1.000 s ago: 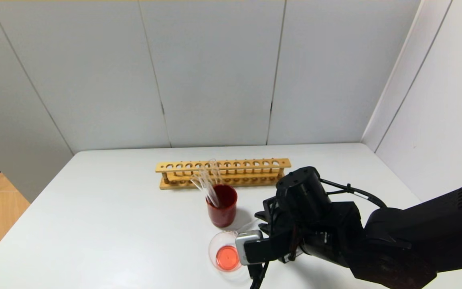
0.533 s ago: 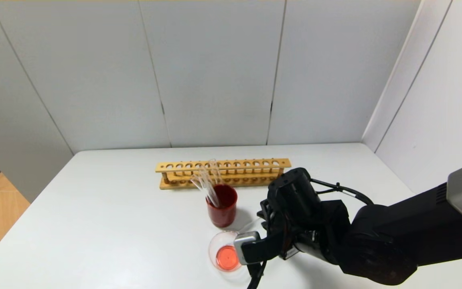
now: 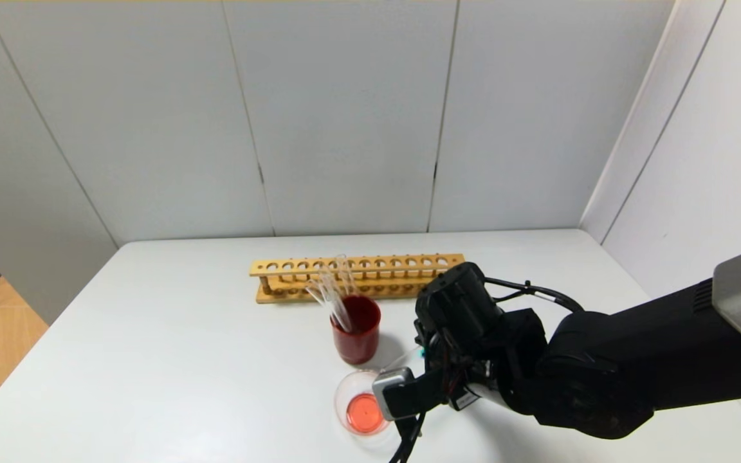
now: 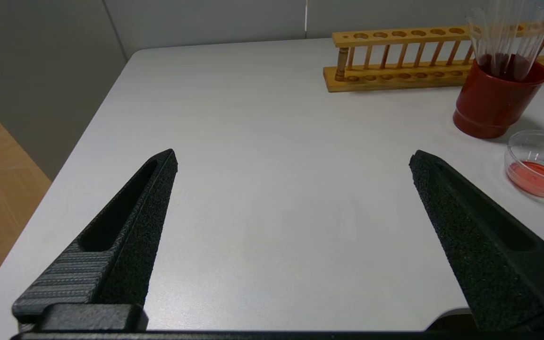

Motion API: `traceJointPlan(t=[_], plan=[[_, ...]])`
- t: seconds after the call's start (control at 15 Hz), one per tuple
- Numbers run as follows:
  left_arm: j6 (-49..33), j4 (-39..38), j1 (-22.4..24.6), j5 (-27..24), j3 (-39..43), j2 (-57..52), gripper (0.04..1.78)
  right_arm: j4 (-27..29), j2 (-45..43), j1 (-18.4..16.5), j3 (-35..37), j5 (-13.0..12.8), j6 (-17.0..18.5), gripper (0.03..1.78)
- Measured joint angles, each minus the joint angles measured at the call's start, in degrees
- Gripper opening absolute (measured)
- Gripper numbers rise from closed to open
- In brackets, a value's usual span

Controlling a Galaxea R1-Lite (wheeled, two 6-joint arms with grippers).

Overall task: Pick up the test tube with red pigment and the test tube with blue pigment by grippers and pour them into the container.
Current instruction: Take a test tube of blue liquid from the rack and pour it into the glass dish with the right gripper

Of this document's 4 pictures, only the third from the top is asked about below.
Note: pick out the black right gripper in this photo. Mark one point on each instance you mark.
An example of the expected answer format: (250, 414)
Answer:
(462, 400)

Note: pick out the blue pigment test tube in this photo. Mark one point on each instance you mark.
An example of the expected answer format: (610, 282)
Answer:
(402, 358)

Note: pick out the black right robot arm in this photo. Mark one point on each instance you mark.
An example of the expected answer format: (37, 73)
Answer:
(602, 366)

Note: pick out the empty clear test tube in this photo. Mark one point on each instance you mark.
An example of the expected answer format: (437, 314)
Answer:
(329, 302)
(338, 289)
(333, 292)

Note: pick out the wooden test tube rack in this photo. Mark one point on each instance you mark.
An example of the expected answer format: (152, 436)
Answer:
(293, 294)

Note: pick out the red cup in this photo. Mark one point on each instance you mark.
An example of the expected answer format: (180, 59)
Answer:
(357, 341)

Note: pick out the clear glass bowl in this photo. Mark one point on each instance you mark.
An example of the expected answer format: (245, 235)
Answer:
(354, 411)

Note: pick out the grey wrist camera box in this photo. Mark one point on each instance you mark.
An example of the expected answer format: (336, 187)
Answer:
(393, 392)

